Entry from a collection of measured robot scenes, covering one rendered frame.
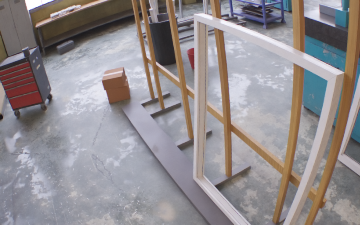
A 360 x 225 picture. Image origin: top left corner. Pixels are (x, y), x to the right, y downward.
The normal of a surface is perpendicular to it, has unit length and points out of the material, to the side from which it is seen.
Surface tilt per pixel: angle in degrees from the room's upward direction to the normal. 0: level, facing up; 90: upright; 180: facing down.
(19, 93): 90
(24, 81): 90
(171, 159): 0
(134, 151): 0
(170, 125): 0
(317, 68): 82
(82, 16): 90
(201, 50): 90
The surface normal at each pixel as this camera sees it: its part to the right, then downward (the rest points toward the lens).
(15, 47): 0.46, 0.42
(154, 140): -0.14, -0.83
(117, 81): 0.08, 0.53
